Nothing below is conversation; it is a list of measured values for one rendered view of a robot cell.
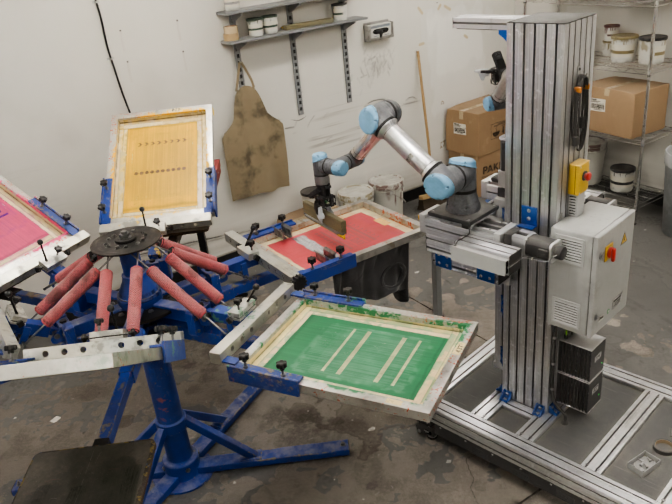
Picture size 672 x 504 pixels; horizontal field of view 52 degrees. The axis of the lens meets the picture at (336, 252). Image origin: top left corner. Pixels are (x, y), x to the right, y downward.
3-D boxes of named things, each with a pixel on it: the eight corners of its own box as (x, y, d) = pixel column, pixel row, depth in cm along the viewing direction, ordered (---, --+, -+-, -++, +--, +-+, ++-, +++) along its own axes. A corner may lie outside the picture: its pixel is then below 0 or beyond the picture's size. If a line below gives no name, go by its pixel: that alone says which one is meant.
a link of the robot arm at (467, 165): (482, 185, 298) (482, 155, 292) (465, 195, 289) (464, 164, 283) (458, 180, 305) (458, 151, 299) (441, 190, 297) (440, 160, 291)
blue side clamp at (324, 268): (351, 263, 335) (349, 250, 332) (357, 266, 331) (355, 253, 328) (298, 283, 321) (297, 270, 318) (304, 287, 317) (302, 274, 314)
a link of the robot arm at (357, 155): (401, 89, 306) (349, 151, 344) (385, 94, 299) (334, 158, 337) (416, 109, 305) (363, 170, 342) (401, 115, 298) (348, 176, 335)
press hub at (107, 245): (203, 435, 374) (151, 206, 316) (235, 475, 344) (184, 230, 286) (134, 468, 355) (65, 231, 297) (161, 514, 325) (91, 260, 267)
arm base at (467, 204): (487, 206, 302) (487, 184, 297) (467, 217, 292) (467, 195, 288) (459, 199, 312) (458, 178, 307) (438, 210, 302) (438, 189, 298)
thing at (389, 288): (400, 285, 375) (396, 231, 361) (410, 291, 368) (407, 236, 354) (330, 315, 353) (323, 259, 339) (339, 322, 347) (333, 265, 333)
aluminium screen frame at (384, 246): (364, 204, 399) (364, 198, 397) (431, 233, 354) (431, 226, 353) (244, 246, 362) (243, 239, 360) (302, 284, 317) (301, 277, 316)
